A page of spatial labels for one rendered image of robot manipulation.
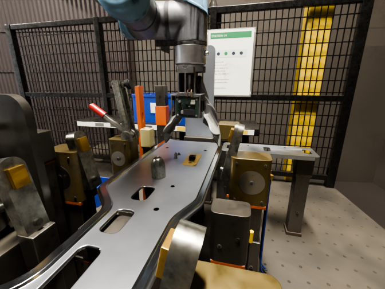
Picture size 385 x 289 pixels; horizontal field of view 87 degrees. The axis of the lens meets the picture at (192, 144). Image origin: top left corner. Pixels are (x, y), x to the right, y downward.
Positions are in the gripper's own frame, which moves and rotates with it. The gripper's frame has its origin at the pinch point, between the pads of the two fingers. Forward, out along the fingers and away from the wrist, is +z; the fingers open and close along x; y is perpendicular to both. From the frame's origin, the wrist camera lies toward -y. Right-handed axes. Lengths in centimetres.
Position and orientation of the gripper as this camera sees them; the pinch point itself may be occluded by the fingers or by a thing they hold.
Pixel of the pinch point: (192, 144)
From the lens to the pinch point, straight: 56.5
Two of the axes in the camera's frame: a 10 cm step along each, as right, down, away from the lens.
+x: 9.7, 0.7, -2.2
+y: -2.3, 2.7, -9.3
